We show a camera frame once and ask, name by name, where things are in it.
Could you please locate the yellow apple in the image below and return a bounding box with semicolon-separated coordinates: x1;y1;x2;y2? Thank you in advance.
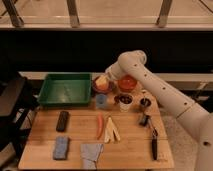
96;81;109;91

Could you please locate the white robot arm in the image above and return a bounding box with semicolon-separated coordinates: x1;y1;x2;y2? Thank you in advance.
104;50;213;171

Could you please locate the blue plastic cup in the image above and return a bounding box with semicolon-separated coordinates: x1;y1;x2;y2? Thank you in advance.
95;94;107;109

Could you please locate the white cup with dark contents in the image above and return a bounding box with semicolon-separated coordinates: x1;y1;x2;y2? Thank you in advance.
114;94;133;112

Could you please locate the small dark metal cup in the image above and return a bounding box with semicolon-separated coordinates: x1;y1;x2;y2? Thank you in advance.
140;98;151;111

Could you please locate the purple bowl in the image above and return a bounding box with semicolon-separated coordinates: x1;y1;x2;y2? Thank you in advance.
92;76;115;94

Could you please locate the orange bowl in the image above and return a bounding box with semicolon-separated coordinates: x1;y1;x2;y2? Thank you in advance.
118;75;137;92

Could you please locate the orange carrot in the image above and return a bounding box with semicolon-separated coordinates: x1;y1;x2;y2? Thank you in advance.
97;115;104;139

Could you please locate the green plastic tray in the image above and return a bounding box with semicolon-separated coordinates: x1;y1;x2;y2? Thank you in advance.
38;73;92;107

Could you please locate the pale wooden utensil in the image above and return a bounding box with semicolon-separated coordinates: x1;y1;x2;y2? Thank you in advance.
104;117;121;143

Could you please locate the black binder clip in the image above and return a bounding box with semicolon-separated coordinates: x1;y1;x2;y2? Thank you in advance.
139;114;150;126

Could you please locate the black remote control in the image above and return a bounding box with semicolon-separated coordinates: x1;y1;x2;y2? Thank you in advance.
56;111;69;132

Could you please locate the grey folded cloth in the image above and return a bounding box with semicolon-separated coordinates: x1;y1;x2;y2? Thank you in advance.
81;143;104;170

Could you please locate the blue sponge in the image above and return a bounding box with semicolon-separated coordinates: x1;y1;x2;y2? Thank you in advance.
53;136;69;160

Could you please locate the dark chair at left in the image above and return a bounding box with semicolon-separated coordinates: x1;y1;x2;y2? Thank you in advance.
0;77;39;157

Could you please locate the black handled peeler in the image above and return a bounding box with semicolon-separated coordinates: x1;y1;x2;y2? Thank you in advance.
147;116;159;161

